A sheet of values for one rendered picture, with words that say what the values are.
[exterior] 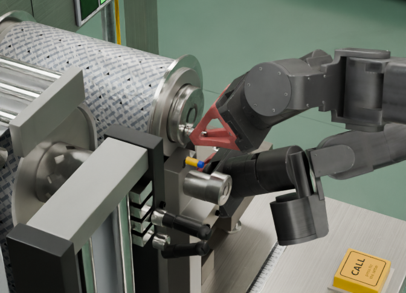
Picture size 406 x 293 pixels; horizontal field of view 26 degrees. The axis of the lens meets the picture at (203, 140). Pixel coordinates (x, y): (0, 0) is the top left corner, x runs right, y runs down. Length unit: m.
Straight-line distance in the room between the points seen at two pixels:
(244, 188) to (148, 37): 1.00
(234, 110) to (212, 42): 2.65
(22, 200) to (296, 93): 0.29
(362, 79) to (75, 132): 0.31
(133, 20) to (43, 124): 1.34
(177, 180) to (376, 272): 0.41
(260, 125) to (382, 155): 0.20
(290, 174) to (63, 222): 0.51
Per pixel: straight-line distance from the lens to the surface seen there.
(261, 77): 0.92
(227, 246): 1.43
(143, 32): 2.11
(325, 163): 1.14
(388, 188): 2.97
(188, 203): 1.15
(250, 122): 1.02
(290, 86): 0.90
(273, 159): 1.15
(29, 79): 0.84
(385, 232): 1.48
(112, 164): 0.73
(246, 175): 1.17
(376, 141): 1.15
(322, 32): 3.75
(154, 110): 1.05
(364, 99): 0.95
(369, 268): 1.38
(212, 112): 1.03
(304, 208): 1.15
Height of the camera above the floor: 1.90
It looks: 38 degrees down
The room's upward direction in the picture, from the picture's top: straight up
